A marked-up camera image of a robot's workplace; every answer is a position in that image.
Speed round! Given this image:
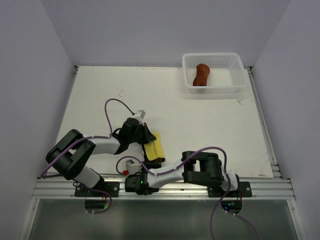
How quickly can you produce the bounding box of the yellow microfiber towel black trim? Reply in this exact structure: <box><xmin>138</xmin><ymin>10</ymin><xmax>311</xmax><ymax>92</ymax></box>
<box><xmin>142</xmin><ymin>132</ymin><xmax>165</xmax><ymax>162</ymax></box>

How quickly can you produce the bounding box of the brown microfiber towel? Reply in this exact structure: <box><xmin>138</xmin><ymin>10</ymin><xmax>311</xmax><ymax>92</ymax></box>
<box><xmin>192</xmin><ymin>63</ymin><xmax>211</xmax><ymax>87</ymax></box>

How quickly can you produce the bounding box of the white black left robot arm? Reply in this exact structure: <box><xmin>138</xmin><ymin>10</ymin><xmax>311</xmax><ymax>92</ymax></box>
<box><xmin>45</xmin><ymin>117</ymin><xmax>157</xmax><ymax>197</ymax></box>

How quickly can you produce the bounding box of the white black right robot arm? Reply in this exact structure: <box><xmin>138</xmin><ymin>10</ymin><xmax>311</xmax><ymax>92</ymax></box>
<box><xmin>124</xmin><ymin>151</ymin><xmax>241</xmax><ymax>197</ymax></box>

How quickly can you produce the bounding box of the white perforated plastic basket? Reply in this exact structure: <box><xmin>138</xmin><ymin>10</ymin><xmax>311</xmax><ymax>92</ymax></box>
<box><xmin>182</xmin><ymin>52</ymin><xmax>249</xmax><ymax>94</ymax></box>

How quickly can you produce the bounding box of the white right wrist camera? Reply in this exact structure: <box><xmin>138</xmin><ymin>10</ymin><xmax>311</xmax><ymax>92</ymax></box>
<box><xmin>122</xmin><ymin>159</ymin><xmax>143</xmax><ymax>176</ymax></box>

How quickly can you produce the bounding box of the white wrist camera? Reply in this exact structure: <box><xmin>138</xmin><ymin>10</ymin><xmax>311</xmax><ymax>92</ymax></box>
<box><xmin>132</xmin><ymin>110</ymin><xmax>146</xmax><ymax>119</ymax></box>
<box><xmin>122</xmin><ymin>159</ymin><xmax>143</xmax><ymax>176</ymax></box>

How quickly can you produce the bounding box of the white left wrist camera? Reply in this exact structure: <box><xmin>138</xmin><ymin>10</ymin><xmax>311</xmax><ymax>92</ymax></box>
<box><xmin>132</xmin><ymin>110</ymin><xmax>146</xmax><ymax>119</ymax></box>

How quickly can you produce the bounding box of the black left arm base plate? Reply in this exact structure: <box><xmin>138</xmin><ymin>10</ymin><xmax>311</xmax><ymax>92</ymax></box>
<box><xmin>74</xmin><ymin>181</ymin><xmax>120</xmax><ymax>198</ymax></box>

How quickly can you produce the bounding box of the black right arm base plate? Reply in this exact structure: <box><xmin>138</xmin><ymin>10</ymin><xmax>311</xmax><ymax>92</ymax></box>
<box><xmin>207</xmin><ymin>181</ymin><xmax>253</xmax><ymax>198</ymax></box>

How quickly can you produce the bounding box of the aluminium table edge rail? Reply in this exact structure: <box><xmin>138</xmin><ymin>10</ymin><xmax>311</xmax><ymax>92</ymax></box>
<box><xmin>31</xmin><ymin>175</ymin><xmax>296</xmax><ymax>200</ymax></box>

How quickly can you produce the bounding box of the aluminium right side rail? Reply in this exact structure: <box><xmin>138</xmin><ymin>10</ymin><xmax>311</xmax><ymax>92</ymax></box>
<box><xmin>245</xmin><ymin>67</ymin><xmax>282</xmax><ymax>179</ymax></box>

